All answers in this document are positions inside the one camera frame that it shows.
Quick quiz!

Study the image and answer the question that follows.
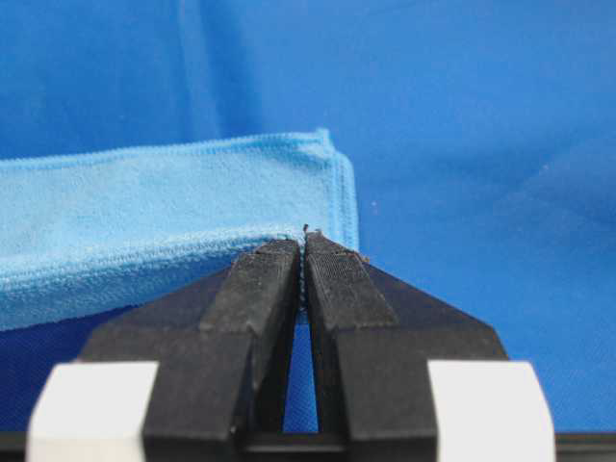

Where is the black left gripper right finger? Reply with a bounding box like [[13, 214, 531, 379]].
[[300, 230, 557, 462]]

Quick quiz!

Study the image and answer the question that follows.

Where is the dark blue table cloth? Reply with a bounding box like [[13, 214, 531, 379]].
[[1, 1, 615, 432]]

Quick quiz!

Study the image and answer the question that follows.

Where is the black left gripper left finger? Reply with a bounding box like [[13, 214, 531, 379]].
[[26, 239, 302, 462]]

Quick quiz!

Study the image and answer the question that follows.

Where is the light blue towel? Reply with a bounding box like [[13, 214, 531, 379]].
[[1, 130, 359, 330]]

